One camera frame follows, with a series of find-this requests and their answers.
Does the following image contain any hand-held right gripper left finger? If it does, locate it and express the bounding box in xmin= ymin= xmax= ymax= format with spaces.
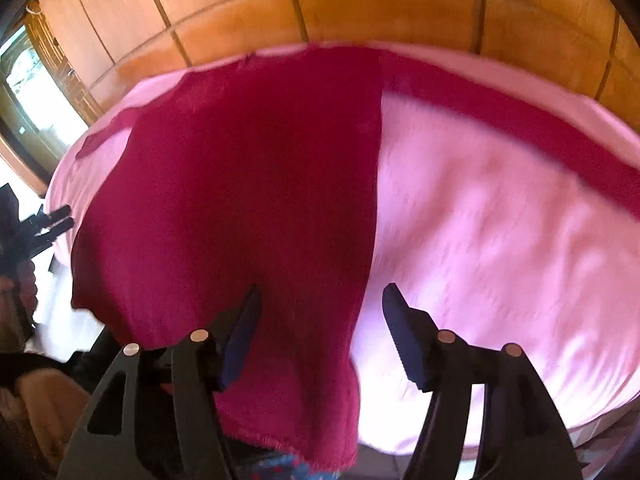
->
xmin=57 ymin=284 xmax=263 ymax=480

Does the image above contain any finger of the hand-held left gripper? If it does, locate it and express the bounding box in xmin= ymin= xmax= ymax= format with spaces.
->
xmin=27 ymin=204 xmax=76 ymax=248

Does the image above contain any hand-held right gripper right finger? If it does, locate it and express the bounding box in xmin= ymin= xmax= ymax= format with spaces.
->
xmin=382 ymin=283 xmax=584 ymax=480

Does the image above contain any crimson knit sweater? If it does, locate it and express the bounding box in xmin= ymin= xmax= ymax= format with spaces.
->
xmin=70 ymin=45 xmax=640 ymax=475

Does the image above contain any pink bed sheet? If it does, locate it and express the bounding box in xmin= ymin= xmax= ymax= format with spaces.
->
xmin=45 ymin=42 xmax=640 ymax=463

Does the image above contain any person's patterned clothing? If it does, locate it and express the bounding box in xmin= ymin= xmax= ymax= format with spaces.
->
xmin=232 ymin=447 xmax=358 ymax=480

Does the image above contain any wooden wardrobe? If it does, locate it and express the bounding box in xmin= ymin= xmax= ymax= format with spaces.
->
xmin=30 ymin=0 xmax=640 ymax=136

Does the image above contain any window with wooden frame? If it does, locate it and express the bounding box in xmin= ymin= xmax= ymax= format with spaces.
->
xmin=0 ymin=10 xmax=101 ymax=196

